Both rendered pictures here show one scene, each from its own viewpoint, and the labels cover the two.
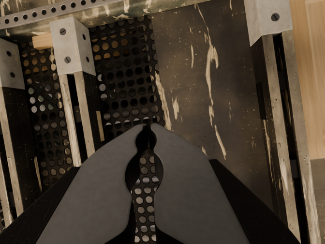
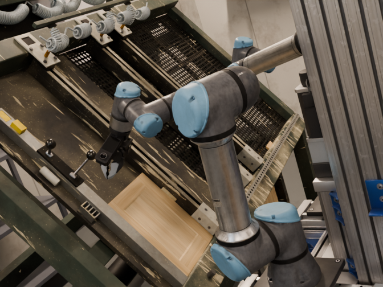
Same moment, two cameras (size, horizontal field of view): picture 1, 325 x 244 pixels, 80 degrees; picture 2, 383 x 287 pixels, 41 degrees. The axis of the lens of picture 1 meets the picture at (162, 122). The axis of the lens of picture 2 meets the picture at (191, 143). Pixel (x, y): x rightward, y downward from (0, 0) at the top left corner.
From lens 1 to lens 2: 2.16 m
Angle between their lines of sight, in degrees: 51
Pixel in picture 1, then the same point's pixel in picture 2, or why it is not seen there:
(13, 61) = (248, 163)
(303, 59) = (178, 212)
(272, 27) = (203, 205)
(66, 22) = (249, 177)
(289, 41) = (195, 203)
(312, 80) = (167, 205)
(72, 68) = not seen: hidden behind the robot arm
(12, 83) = (241, 154)
